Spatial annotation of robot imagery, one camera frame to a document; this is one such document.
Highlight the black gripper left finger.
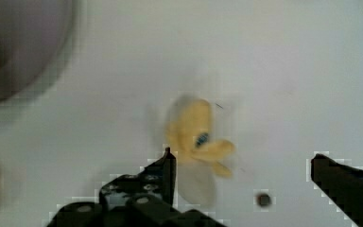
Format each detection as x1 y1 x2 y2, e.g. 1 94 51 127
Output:
46 148 226 227

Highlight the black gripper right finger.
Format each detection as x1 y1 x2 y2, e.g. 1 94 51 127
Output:
310 154 363 227

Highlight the yellow plush peeled banana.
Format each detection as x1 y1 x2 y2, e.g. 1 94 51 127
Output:
164 99 235 207

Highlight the grey round plate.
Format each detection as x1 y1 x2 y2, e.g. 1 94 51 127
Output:
0 0 78 103

